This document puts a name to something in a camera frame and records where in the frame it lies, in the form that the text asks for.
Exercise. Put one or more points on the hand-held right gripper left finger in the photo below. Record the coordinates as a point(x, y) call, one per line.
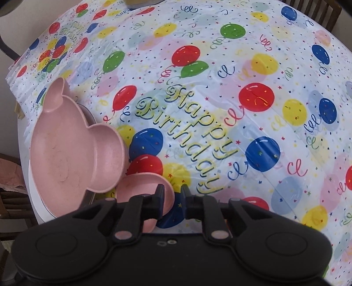
point(161, 199)

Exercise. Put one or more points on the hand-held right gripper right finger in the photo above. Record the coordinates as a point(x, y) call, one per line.
point(184, 199)

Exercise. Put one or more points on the pink heart-shaped dish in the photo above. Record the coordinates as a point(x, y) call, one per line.
point(137, 187)

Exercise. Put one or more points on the pink bear-shaped plate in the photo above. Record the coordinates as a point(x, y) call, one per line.
point(68, 154)

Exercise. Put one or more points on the large white gold-rimmed plate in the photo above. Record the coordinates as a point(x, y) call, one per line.
point(34, 192)

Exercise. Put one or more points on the brown wooden chair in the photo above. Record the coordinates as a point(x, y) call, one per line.
point(16, 206)
point(324, 13)

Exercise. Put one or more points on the pink cloth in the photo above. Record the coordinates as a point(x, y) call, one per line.
point(11, 173)

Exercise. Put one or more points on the balloon print tablecloth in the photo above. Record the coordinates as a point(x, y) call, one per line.
point(247, 55)

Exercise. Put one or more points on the grey rounded object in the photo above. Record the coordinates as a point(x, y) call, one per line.
point(7, 5)

